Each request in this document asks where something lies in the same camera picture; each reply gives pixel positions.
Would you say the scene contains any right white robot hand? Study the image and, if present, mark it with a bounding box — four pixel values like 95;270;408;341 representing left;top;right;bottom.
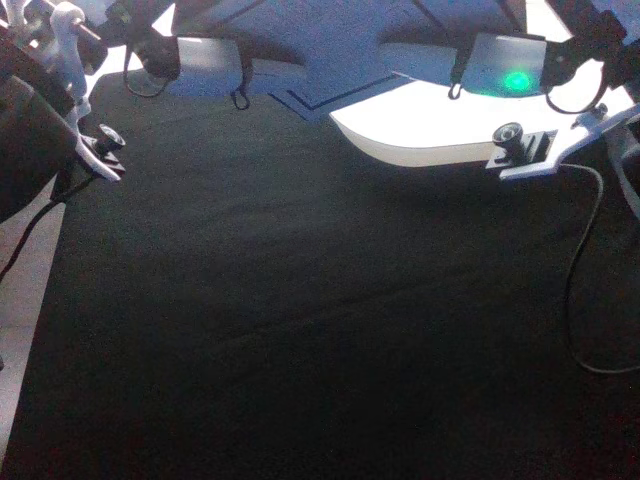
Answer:
0;30;82;224

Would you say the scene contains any black table cloth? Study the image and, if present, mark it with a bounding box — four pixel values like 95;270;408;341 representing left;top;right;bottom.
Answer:
0;74;640;480

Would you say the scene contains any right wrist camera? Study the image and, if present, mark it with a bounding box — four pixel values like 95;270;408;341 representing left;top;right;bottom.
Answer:
92;123;128;172

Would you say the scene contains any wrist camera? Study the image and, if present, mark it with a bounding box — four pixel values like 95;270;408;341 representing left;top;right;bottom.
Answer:
92;123;128;172
487;121;559;170

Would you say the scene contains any black camera cable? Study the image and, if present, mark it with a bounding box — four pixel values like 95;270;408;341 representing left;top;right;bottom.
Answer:
558;162;640;376
0;192;69;284

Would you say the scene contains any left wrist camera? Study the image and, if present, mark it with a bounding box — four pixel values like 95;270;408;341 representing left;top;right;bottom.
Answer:
487;121;559;170

